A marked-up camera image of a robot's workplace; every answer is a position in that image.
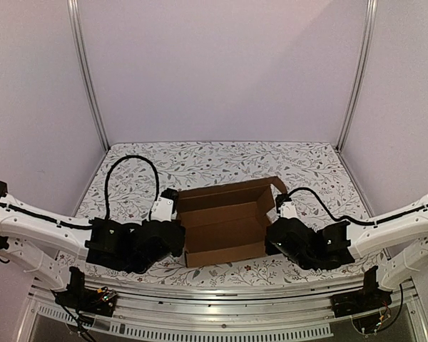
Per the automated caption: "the brown cardboard box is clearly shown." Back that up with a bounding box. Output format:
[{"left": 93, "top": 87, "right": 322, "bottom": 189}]
[{"left": 176, "top": 177, "right": 287, "bottom": 268}]

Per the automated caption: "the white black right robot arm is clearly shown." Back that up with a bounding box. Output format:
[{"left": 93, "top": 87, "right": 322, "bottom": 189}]
[{"left": 265, "top": 194, "right": 428, "bottom": 311}]

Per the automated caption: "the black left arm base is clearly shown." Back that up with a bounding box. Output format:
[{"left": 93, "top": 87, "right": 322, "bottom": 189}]
[{"left": 55, "top": 266, "right": 118, "bottom": 317}]

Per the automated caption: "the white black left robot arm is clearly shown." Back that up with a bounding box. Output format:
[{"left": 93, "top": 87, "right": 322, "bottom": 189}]
[{"left": 0, "top": 181, "right": 185, "bottom": 309}]

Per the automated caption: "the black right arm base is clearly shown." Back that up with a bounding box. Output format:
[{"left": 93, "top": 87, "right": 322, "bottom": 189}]
[{"left": 330, "top": 266, "right": 392, "bottom": 318}]

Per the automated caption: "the floral patterned table mat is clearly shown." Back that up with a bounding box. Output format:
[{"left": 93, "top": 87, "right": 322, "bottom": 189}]
[{"left": 57, "top": 142, "right": 385, "bottom": 287}]

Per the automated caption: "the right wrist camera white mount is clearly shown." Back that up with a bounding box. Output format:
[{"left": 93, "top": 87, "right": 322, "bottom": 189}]
[{"left": 267, "top": 194, "right": 298, "bottom": 223}]

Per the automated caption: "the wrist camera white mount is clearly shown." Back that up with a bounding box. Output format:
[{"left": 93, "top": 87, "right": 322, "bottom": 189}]
[
  {"left": 150, "top": 188, "right": 179, "bottom": 222},
  {"left": 267, "top": 194, "right": 298, "bottom": 223}
]

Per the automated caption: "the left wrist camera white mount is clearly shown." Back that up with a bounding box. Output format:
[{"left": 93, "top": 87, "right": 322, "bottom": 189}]
[{"left": 150, "top": 188, "right": 179, "bottom": 222}]

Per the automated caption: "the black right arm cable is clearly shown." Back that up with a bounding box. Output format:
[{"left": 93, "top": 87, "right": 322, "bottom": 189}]
[{"left": 285, "top": 187, "right": 428, "bottom": 227}]

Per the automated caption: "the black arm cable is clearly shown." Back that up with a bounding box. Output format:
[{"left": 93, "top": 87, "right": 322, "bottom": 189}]
[
  {"left": 285, "top": 187, "right": 428, "bottom": 227},
  {"left": 104, "top": 155, "right": 161, "bottom": 225}
]

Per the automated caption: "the aluminium front rail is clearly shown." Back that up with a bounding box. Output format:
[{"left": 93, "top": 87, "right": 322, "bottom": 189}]
[{"left": 26, "top": 276, "right": 420, "bottom": 339}]

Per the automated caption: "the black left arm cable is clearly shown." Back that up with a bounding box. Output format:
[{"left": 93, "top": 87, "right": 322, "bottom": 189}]
[{"left": 104, "top": 155, "right": 161, "bottom": 225}]

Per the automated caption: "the right aluminium frame post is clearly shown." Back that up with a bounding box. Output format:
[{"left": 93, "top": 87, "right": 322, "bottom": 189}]
[{"left": 335, "top": 0, "right": 378, "bottom": 155}]

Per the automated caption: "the aluminium frame post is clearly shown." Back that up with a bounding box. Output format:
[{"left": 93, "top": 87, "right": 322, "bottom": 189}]
[
  {"left": 335, "top": 0, "right": 378, "bottom": 155},
  {"left": 66, "top": 0, "right": 111, "bottom": 152}
]

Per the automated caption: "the left aluminium frame post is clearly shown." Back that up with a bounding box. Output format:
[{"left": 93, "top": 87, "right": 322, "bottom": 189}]
[{"left": 66, "top": 0, "right": 111, "bottom": 152}]

